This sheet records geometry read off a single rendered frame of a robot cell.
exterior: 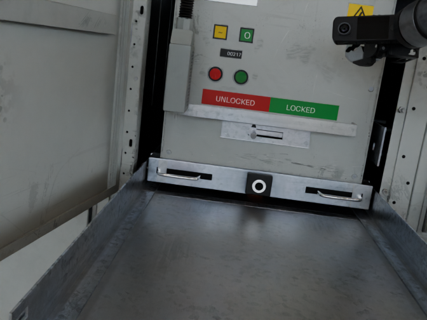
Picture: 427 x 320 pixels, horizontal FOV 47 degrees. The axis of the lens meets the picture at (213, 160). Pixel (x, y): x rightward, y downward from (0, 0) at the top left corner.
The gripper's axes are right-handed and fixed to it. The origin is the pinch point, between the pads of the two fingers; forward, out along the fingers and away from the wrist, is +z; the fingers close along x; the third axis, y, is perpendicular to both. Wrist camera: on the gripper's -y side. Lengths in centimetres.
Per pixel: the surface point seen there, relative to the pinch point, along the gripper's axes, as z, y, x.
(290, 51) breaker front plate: 13.3, -7.1, 2.6
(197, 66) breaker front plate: 20.0, -27.0, -1.7
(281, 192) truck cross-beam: 20.1, -4.8, -29.9
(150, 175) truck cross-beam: 28, -35, -28
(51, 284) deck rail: -28, -53, -42
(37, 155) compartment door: -1, -58, -25
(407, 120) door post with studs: 5.3, 18.6, -12.0
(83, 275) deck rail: -16, -49, -43
